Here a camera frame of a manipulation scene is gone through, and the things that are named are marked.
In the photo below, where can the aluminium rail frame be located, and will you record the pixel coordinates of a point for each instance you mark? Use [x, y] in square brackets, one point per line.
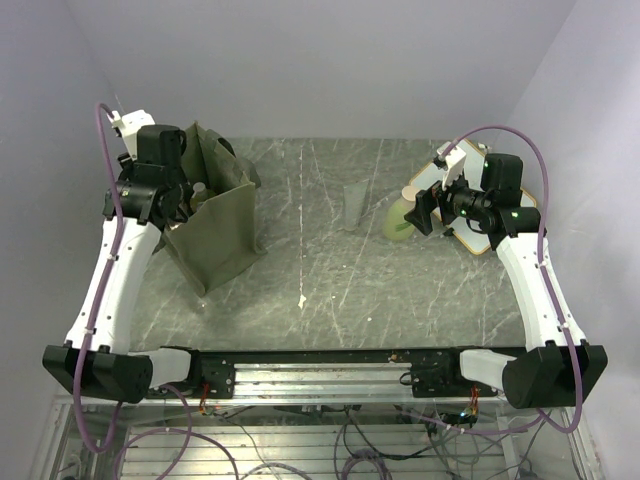
[251, 377]

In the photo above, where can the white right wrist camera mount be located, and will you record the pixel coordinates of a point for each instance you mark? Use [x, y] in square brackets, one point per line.
[451, 164]

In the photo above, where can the green bottle pink pump cap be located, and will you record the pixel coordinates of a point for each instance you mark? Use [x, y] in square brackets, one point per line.
[395, 226]

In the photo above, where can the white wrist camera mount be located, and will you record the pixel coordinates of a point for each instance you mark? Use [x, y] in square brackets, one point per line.
[451, 164]
[127, 127]

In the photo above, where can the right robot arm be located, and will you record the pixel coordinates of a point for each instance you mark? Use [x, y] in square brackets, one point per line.
[559, 366]

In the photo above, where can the grey squeeze tube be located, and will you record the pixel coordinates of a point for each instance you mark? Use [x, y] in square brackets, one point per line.
[354, 196]

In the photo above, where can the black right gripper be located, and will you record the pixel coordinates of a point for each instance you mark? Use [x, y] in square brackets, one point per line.
[426, 202]

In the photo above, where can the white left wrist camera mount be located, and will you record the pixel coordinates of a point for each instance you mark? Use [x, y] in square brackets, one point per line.
[127, 127]

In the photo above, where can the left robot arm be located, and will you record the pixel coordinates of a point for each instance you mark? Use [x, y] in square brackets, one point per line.
[115, 270]

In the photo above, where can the yellow framed whiteboard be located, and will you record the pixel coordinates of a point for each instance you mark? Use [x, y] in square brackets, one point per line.
[474, 163]

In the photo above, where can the green canvas bag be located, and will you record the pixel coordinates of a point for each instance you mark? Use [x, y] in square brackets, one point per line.
[219, 241]

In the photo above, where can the yellow-green lotion bottle white cap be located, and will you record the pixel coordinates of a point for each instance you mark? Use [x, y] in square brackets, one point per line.
[201, 193]

